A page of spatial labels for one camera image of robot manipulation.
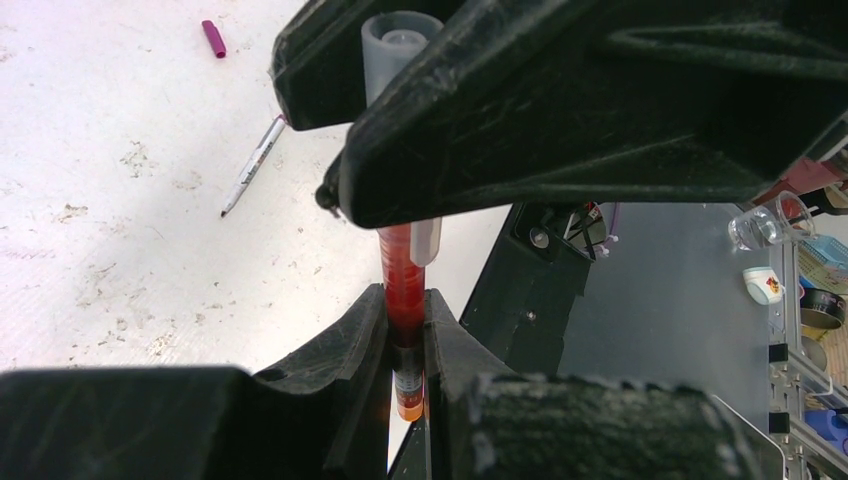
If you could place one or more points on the red pen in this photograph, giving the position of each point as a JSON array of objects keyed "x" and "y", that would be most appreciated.
[{"x": 404, "y": 289}]

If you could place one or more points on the white ceramic cup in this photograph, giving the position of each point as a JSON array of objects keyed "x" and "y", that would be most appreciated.
[{"x": 763, "y": 285}]

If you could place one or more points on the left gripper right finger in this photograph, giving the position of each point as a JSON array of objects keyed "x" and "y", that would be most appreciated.
[{"x": 486, "y": 421}]

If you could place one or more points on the clear glass cup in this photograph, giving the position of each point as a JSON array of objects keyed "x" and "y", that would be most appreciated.
[{"x": 782, "y": 219}]

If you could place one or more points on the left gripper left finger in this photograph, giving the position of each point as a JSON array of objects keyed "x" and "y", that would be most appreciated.
[{"x": 322, "y": 412}]

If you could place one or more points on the magenta pen cap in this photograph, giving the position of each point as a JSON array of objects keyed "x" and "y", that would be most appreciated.
[{"x": 214, "y": 39}]

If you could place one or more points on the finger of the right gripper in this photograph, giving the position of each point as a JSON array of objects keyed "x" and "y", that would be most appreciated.
[
  {"x": 571, "y": 101},
  {"x": 317, "y": 61}
]

